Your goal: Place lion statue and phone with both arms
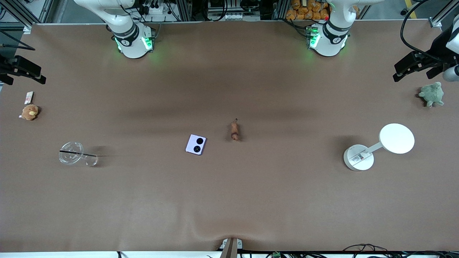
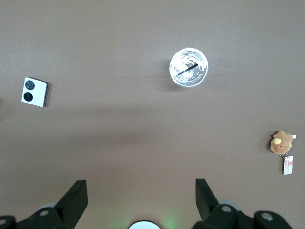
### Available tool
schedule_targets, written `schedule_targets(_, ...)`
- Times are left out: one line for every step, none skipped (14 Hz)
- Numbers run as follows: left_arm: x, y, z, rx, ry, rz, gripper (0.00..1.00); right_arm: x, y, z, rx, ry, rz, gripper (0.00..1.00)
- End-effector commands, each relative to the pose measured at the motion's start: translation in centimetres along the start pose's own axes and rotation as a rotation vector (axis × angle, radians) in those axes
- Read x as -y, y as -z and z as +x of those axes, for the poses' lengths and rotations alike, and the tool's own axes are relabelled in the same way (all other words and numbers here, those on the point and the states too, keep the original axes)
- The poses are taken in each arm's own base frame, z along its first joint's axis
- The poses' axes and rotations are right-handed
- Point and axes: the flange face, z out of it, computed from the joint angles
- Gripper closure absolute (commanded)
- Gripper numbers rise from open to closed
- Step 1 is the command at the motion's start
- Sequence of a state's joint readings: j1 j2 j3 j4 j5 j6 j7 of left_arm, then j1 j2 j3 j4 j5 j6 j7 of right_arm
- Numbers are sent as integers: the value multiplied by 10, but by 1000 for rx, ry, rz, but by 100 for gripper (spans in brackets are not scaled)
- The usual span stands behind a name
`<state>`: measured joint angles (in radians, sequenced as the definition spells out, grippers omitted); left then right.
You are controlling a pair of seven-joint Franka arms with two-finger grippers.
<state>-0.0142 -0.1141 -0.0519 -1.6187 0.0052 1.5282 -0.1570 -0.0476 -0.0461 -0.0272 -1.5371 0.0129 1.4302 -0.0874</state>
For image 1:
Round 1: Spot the orange plush toys pile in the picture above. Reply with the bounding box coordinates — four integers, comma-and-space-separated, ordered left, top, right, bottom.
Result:
285, 0, 330, 20

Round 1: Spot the black cable bundle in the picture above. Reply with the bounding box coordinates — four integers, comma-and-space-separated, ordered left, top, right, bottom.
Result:
342, 244, 459, 258

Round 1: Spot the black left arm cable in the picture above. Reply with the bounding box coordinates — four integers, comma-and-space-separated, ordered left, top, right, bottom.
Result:
400, 0, 436, 60

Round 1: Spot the brown lion statue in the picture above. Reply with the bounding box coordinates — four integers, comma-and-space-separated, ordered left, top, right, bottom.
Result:
230, 118, 241, 142

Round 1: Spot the clear glass with straw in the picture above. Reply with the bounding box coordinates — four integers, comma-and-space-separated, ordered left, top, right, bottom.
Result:
59, 142, 98, 167

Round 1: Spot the metal table edge bracket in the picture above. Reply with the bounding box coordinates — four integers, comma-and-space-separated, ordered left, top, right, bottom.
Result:
219, 238, 243, 258

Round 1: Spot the brown plush toy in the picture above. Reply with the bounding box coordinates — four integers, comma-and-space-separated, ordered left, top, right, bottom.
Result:
19, 104, 40, 121

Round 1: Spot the white power strip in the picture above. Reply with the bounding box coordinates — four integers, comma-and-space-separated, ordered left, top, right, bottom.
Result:
143, 0, 170, 15

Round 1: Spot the green plush toy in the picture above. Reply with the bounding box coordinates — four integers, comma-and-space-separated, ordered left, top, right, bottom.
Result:
418, 82, 445, 108

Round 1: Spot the white round desk lamp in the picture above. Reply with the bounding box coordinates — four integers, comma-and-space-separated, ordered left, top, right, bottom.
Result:
343, 123, 415, 172

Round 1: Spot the purple flip phone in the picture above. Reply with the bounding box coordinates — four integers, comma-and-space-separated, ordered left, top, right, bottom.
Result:
185, 134, 207, 156

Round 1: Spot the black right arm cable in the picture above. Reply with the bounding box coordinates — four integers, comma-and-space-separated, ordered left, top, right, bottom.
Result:
0, 30, 36, 51

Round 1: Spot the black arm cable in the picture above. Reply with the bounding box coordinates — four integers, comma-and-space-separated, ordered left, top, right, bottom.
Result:
400, 0, 436, 60
0, 30, 36, 51

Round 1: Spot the aluminium frame profile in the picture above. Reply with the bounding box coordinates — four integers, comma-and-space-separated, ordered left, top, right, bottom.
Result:
429, 0, 459, 28
5, 0, 35, 33

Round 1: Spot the thin black stick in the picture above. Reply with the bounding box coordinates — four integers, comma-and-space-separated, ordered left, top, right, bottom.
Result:
59, 150, 97, 157

